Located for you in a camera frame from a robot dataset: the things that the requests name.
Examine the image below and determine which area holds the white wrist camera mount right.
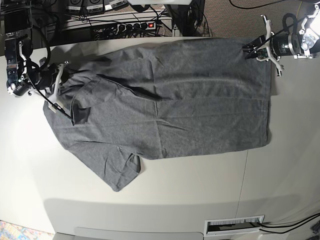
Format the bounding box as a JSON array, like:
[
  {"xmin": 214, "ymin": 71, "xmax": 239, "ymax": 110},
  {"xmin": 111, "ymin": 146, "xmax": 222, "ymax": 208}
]
[{"xmin": 27, "ymin": 59, "xmax": 70, "ymax": 112}]

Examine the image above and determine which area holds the black silver gripper left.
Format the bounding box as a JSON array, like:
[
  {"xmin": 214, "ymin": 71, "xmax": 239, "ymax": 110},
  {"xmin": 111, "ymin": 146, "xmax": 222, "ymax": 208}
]
[{"xmin": 241, "ymin": 33, "xmax": 300, "ymax": 57}]

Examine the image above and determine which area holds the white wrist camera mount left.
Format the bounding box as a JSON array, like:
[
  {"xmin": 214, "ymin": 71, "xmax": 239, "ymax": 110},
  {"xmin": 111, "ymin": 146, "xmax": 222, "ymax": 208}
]
[{"xmin": 254, "ymin": 14, "xmax": 284, "ymax": 77}]

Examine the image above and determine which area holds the black cable pair on table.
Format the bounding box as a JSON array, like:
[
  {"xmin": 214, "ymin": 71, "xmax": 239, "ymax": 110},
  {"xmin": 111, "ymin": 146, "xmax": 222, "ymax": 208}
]
[{"xmin": 249, "ymin": 212, "xmax": 320, "ymax": 235}]

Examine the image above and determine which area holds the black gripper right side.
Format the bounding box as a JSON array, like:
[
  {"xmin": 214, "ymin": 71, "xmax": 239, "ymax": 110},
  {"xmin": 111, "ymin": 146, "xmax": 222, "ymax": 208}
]
[{"xmin": 29, "ymin": 63, "xmax": 59, "ymax": 94}]

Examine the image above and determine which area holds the grey T-shirt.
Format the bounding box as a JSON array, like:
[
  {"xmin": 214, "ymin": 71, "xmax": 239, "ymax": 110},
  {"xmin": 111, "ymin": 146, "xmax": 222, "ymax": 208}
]
[{"xmin": 43, "ymin": 38, "xmax": 272, "ymax": 192}]

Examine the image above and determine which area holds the white cable grommet box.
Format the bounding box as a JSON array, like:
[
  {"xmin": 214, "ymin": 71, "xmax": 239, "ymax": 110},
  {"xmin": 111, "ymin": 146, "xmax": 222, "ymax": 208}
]
[{"xmin": 203, "ymin": 215, "xmax": 265, "ymax": 237}]

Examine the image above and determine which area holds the black power strip red switch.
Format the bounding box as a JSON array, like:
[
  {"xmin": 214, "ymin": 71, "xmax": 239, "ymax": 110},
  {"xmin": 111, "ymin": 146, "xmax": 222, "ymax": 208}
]
[{"xmin": 93, "ymin": 21, "xmax": 157, "ymax": 39}]

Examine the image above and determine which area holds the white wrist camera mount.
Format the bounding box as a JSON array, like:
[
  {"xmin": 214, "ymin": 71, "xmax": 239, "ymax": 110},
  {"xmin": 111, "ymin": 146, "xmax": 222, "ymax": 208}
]
[
  {"xmin": 27, "ymin": 59, "xmax": 70, "ymax": 112},
  {"xmin": 254, "ymin": 14, "xmax": 284, "ymax": 77}
]

